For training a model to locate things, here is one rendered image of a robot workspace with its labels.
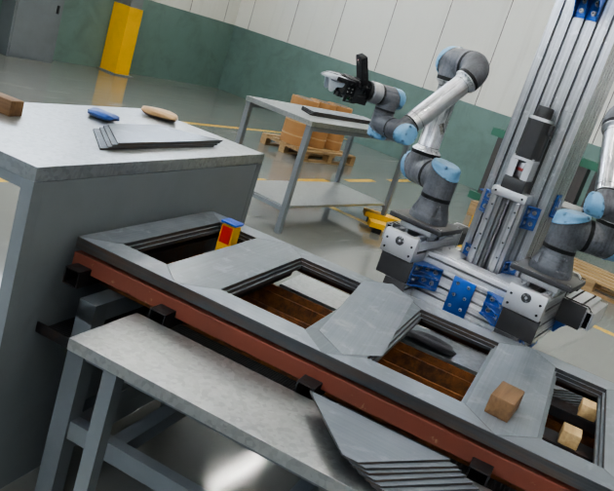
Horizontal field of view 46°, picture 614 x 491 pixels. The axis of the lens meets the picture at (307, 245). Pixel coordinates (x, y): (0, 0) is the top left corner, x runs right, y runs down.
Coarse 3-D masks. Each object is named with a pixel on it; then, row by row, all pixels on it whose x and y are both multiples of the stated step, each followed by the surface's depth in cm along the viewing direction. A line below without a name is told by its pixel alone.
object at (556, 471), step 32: (96, 256) 202; (224, 288) 201; (352, 288) 242; (320, 320) 199; (416, 320) 231; (320, 352) 179; (384, 384) 174; (576, 384) 219; (448, 416) 169; (544, 416) 186; (512, 448) 164; (576, 480) 159
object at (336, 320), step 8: (328, 320) 201; (336, 320) 203; (344, 320) 205; (352, 328) 200; (360, 328) 202; (368, 328) 204; (368, 336) 199; (376, 336) 200; (384, 336) 202; (384, 344) 197
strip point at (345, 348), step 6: (330, 336) 190; (330, 342) 187; (336, 342) 188; (342, 342) 189; (348, 342) 190; (336, 348) 184; (342, 348) 185; (348, 348) 186; (354, 348) 188; (360, 348) 189; (342, 354) 182; (348, 354) 183; (354, 354) 184; (360, 354) 185; (366, 354) 187; (372, 354) 188
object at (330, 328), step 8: (320, 328) 193; (328, 328) 195; (336, 328) 197; (344, 328) 198; (336, 336) 192; (344, 336) 193; (352, 336) 195; (360, 336) 197; (360, 344) 191; (368, 344) 193; (376, 344) 195; (376, 352) 190; (384, 352) 191
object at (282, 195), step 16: (288, 112) 575; (304, 112) 609; (320, 112) 612; (336, 112) 659; (240, 128) 605; (320, 128) 578; (336, 128) 594; (352, 128) 613; (304, 144) 569; (400, 160) 716; (336, 176) 758; (256, 192) 603; (272, 192) 621; (288, 192) 580; (304, 192) 661; (320, 192) 682; (336, 192) 707; (352, 192) 732; (384, 208) 729
